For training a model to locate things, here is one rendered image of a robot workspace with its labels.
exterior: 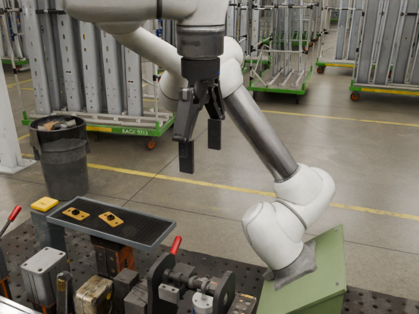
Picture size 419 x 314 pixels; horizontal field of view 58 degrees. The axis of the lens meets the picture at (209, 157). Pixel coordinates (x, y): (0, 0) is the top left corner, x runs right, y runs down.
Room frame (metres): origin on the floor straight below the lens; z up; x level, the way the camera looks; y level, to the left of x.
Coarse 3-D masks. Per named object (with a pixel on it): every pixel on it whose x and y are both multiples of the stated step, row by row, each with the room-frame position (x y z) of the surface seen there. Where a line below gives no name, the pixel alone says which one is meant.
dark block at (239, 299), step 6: (234, 300) 0.67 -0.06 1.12; (240, 300) 0.67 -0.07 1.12; (246, 300) 0.67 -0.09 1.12; (252, 300) 0.67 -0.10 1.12; (234, 306) 0.66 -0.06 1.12; (240, 306) 0.66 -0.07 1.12; (246, 306) 0.66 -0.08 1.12; (252, 306) 0.66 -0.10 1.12; (228, 312) 0.64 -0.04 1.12; (234, 312) 0.64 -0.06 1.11; (240, 312) 0.64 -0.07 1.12; (246, 312) 0.64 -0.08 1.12; (252, 312) 0.64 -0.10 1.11
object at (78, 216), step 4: (72, 208) 1.01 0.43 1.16; (64, 212) 0.99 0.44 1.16; (68, 212) 0.99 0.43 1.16; (72, 212) 0.98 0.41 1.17; (76, 212) 0.98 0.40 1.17; (80, 212) 0.99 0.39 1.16; (84, 212) 0.99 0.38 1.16; (72, 216) 0.97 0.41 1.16; (76, 216) 0.97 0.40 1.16; (80, 216) 0.97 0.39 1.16; (84, 216) 0.97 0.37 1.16; (88, 216) 0.97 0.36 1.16; (80, 220) 0.95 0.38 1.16
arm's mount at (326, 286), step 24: (336, 240) 1.12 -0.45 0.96; (336, 264) 0.99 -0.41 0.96; (264, 288) 1.11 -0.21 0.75; (288, 288) 1.02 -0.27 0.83; (312, 288) 0.95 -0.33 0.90; (336, 288) 0.88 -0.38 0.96; (264, 312) 0.98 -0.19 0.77; (288, 312) 0.91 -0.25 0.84; (312, 312) 0.89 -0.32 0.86; (336, 312) 0.87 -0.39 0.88
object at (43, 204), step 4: (40, 200) 1.07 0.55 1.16; (44, 200) 1.07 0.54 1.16; (48, 200) 1.07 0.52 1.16; (52, 200) 1.07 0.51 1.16; (56, 200) 1.07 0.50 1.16; (32, 204) 1.04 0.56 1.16; (36, 204) 1.04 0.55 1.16; (40, 204) 1.04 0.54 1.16; (44, 204) 1.04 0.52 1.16; (48, 204) 1.04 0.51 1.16; (52, 204) 1.05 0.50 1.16; (36, 208) 1.03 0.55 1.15; (40, 208) 1.02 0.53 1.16; (44, 208) 1.02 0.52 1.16; (48, 208) 1.03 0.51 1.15
